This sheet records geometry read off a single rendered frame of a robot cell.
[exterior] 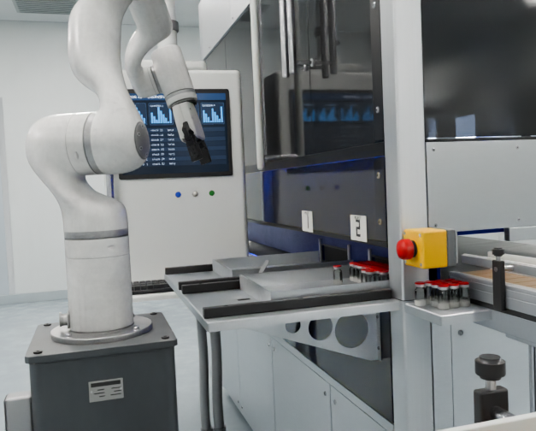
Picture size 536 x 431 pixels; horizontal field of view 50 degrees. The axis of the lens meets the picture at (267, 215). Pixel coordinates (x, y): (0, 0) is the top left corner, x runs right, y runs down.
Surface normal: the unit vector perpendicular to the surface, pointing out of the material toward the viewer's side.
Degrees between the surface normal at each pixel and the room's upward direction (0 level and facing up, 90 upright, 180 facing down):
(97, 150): 107
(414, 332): 90
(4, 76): 90
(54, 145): 92
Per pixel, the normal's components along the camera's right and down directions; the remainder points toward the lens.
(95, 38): 0.32, -0.14
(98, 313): 0.22, 0.04
